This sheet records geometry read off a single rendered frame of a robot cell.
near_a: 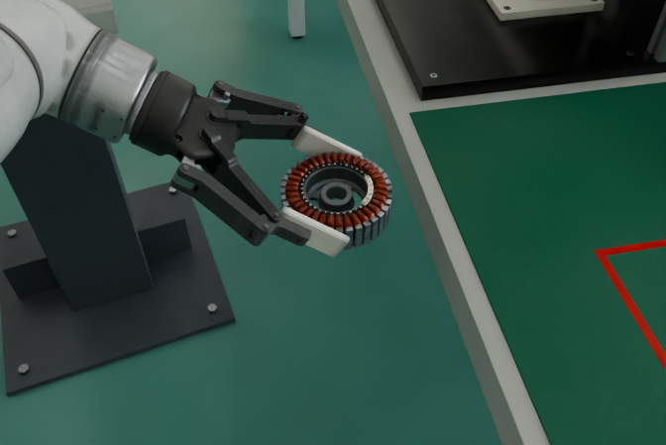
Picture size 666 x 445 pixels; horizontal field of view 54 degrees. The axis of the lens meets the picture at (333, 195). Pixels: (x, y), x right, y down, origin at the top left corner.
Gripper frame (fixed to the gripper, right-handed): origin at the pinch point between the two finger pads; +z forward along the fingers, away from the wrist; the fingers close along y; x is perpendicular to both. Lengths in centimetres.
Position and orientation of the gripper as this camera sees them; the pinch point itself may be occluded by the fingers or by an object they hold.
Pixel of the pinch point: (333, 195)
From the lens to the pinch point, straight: 66.6
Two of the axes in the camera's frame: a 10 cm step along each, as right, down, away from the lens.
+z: 8.7, 4.2, 2.6
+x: 4.8, -5.7, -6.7
